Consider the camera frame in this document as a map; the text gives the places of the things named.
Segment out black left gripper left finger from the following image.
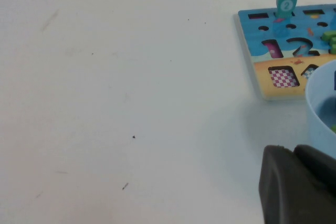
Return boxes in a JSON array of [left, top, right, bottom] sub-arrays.
[[258, 144, 336, 224]]

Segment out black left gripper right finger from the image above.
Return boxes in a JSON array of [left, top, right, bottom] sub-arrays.
[[293, 144, 336, 200]]

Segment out light blue plastic bowl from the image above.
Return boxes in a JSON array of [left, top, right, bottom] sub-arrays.
[[304, 59, 336, 154]]

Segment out colourful wooden puzzle board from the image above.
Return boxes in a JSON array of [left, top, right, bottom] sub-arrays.
[[237, 3, 336, 102]]

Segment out green number three piece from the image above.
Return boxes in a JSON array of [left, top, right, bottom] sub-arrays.
[[321, 30, 336, 55]]

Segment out teal fish piece number two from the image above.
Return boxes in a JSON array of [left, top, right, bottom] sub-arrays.
[[275, 0, 298, 19]]

